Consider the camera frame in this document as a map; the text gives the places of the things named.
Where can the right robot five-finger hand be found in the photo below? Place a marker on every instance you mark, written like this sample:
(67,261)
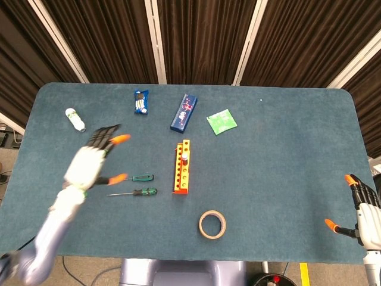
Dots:
(369,217)

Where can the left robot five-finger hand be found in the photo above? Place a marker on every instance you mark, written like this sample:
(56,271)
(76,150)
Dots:
(86,167)

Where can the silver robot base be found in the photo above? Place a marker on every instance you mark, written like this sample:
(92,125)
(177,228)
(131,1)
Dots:
(178,274)

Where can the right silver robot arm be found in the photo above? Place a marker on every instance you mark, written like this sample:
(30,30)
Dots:
(373,266)

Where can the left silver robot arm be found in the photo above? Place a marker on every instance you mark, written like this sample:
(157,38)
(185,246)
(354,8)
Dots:
(50,232)

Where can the slim green black screwdriver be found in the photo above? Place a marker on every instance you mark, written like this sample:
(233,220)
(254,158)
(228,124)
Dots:
(143,177)

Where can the bulky green black screwdriver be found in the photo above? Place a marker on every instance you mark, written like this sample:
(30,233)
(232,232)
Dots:
(150,191)

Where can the orange screwdriver bit holder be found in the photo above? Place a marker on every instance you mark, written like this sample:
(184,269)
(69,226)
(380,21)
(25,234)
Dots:
(181,181)

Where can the white bottle green label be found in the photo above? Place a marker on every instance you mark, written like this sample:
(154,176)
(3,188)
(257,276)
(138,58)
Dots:
(74,119)

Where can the blue cookie packet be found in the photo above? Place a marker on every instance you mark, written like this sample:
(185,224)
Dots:
(140,102)

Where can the dark floor power strip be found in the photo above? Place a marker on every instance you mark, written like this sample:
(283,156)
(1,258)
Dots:
(6,138)

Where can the brown curtain panel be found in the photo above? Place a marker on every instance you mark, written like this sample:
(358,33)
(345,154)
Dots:
(312,38)
(369,113)
(23,59)
(113,38)
(205,38)

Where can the blue printed pencil box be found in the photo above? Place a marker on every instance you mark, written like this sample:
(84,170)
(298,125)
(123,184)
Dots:
(183,114)

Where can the black round floor object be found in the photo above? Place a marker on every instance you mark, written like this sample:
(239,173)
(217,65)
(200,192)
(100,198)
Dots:
(268,281)

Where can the green sachet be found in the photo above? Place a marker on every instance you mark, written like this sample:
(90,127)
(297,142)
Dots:
(221,122)

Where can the clear yellowish tape roll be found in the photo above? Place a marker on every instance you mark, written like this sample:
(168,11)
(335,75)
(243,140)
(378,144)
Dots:
(212,236)

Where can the white partition post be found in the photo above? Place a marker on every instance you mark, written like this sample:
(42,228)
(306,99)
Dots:
(248,44)
(12,125)
(357,63)
(59,41)
(156,44)

